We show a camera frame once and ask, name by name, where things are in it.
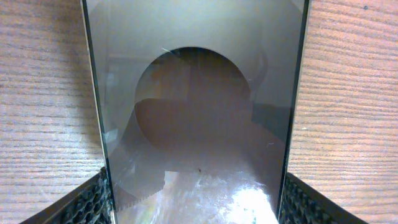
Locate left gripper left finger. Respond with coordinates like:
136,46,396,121
21,167,113,224

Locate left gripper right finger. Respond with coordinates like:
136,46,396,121
278,172,366,224

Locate Galaxy S25 Ultra smartphone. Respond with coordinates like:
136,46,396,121
81,0,310,223

